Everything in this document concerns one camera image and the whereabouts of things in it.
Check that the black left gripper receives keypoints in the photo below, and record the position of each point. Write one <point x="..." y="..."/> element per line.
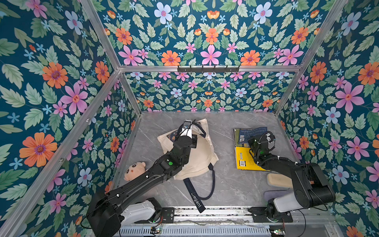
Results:
<point x="192" y="141"/>

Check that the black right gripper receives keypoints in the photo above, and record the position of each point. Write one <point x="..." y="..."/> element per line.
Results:
<point x="257" y="142"/>

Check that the navy barcode back cover book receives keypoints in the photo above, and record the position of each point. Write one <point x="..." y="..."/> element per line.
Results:
<point x="258" y="131"/>

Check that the yellow spine book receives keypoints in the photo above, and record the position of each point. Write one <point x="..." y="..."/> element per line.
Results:
<point x="245" y="161"/>

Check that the cream canvas tote bag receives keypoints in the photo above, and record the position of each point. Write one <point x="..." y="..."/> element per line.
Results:
<point x="201" y="160"/>

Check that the blue green Animal Farm book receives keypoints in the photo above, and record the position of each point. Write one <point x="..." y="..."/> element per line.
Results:
<point x="241" y="136"/>

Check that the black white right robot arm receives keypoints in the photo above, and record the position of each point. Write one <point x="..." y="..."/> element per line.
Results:
<point x="310" y="186"/>

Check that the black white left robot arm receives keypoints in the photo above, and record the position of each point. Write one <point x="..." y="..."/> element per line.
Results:
<point x="105" y="209"/>

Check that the beige sponge block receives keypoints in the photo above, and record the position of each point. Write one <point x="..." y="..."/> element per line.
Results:
<point x="279" y="181"/>

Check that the purple flat pad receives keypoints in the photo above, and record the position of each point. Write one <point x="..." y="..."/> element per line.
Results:
<point x="268" y="195"/>

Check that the pink plush pig toy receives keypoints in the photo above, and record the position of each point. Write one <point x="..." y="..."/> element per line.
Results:
<point x="134" y="171"/>

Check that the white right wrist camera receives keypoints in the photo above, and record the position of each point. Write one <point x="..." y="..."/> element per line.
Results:
<point x="270" y="137"/>

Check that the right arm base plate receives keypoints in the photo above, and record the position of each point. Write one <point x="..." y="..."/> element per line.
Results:
<point x="262" y="214"/>

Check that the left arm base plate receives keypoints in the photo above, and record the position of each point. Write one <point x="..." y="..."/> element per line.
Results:
<point x="160" y="215"/>

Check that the metal hook rail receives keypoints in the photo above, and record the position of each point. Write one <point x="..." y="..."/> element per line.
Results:
<point x="208" y="69"/>

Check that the aluminium front rail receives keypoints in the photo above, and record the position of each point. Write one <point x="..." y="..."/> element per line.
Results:
<point x="230" y="221"/>

